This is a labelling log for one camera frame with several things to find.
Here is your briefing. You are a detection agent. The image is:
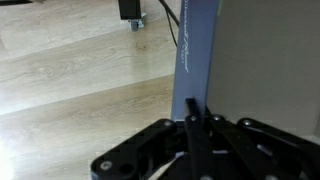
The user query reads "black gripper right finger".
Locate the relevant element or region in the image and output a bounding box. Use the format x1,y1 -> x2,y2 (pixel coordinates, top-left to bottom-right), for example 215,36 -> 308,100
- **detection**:
202,105 -> 320,180

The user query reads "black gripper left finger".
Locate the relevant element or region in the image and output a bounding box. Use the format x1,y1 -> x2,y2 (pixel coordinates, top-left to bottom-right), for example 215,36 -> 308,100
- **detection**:
90,97 -> 215,180

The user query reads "grey box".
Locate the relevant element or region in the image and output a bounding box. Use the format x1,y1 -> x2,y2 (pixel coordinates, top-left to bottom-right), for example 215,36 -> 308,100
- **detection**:
170,0 -> 320,138

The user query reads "black cart leg with caster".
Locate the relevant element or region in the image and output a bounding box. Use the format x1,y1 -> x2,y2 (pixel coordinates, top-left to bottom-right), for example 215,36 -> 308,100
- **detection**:
118,0 -> 148,33

